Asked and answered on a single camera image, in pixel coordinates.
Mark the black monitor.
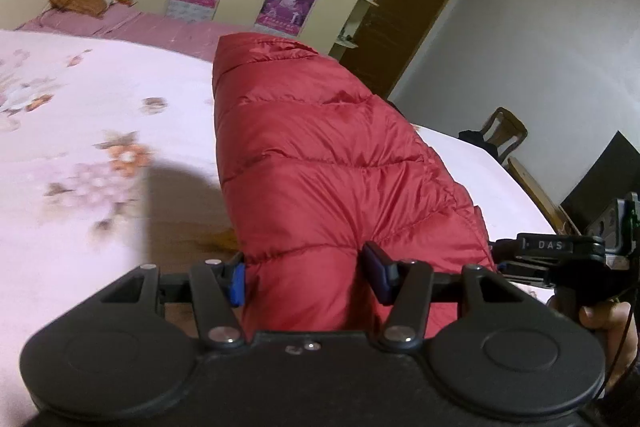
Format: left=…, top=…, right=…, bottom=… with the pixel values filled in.
left=559, top=130, right=640, bottom=229

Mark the wooden chair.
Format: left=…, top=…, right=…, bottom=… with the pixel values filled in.
left=481, top=107, right=529, bottom=166
left=506, top=156, right=577, bottom=235

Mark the person's right forearm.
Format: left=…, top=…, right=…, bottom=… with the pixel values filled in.
left=594, top=329, right=640, bottom=427

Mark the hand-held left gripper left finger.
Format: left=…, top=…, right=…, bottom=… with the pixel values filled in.
left=97, top=257, right=247, bottom=351

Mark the black cloth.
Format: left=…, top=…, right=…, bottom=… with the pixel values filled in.
left=458, top=129, right=502, bottom=158

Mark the floral white bed sheet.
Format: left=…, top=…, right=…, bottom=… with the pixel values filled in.
left=0, top=29, right=568, bottom=408

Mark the person's right hand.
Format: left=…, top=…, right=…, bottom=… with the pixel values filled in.
left=547, top=295, right=636, bottom=335

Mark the red puffer jacket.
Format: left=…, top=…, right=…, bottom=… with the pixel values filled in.
left=212, top=33, right=499, bottom=334

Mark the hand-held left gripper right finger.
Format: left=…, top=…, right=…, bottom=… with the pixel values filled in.
left=362, top=241, right=523, bottom=353

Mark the black cable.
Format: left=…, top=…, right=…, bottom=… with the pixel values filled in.
left=604, top=303, right=633, bottom=392

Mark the pink blanket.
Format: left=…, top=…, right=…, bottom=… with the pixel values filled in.
left=15, top=6, right=238, bottom=64

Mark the brown wooden door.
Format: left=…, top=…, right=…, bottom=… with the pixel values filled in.
left=340, top=0, right=467, bottom=100

